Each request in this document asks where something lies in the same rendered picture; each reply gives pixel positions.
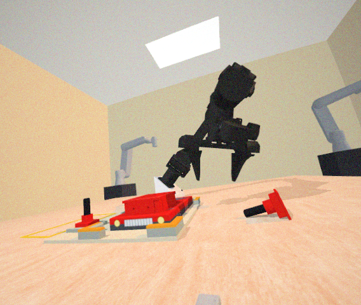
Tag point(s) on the red toy car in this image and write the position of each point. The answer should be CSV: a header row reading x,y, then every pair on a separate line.
x,y
133,222

